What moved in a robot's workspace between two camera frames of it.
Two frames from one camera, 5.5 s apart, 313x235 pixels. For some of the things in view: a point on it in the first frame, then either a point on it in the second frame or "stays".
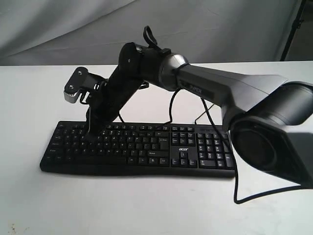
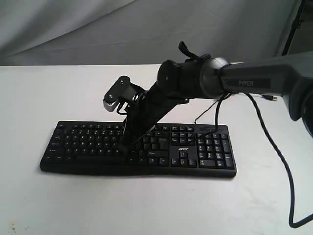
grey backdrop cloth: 91,33 stays
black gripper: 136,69 to 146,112
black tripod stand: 296,25 stays
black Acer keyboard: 139,148 stays
